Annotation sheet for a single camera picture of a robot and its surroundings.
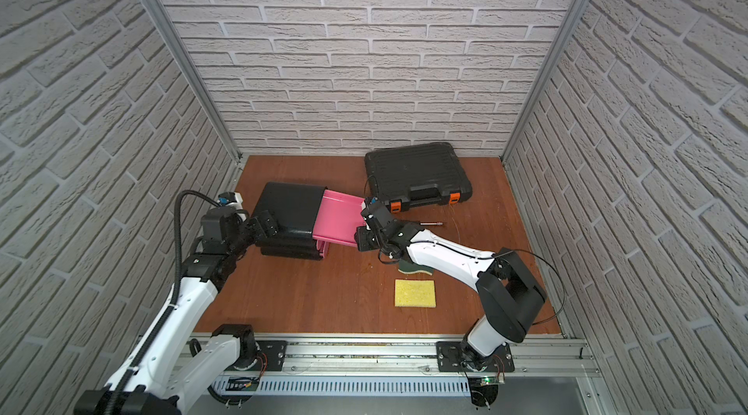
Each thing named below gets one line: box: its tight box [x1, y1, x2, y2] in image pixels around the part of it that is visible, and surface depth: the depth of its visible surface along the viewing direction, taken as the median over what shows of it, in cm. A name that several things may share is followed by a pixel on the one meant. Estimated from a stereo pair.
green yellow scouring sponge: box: [397, 259, 435, 276], surface depth 89 cm
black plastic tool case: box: [364, 142, 474, 214], surface depth 109 cm
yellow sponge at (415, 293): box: [394, 278, 437, 308], surface depth 85 cm
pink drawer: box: [312, 188, 368, 258], surface depth 88 cm
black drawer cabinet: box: [252, 181, 328, 262], surface depth 85 cm
